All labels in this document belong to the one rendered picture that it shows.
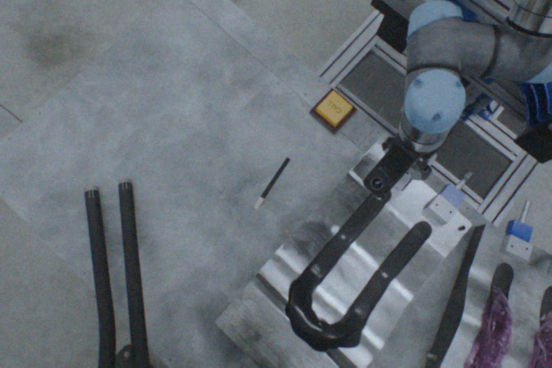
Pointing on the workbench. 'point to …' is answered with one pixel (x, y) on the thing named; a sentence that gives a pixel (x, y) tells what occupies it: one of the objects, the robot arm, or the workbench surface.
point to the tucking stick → (272, 183)
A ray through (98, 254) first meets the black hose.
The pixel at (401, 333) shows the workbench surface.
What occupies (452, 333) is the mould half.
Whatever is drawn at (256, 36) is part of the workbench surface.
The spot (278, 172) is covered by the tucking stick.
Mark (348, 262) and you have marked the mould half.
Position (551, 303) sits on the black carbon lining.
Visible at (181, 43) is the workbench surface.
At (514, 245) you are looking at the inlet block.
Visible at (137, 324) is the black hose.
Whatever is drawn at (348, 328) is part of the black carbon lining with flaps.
